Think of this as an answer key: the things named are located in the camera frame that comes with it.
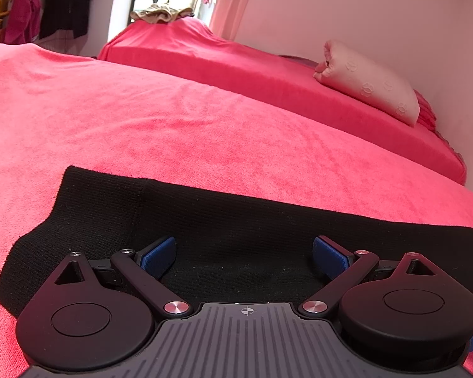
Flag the beige crumpled cloth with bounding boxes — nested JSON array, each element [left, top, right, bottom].
[[130, 3, 195, 24]]

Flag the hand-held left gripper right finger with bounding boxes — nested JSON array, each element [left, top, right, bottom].
[[298, 235, 439, 319]]

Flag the black pants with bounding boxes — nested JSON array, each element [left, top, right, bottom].
[[0, 165, 473, 318]]

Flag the pale pink pillow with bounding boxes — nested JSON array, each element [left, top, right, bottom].
[[313, 39, 419, 128]]

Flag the pink curtain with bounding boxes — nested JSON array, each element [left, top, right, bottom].
[[209, 0, 261, 42]]

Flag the folded red blanket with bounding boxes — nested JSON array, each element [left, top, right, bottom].
[[412, 90, 437, 131]]

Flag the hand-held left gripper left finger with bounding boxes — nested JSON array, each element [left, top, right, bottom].
[[54, 236, 192, 318]]

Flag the black hanging garment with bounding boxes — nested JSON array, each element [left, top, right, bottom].
[[39, 0, 101, 40]]

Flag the bed with red sheet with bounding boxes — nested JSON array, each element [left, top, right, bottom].
[[98, 18, 468, 186]]

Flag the magenta hanging garment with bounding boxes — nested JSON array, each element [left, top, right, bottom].
[[4, 0, 41, 45]]

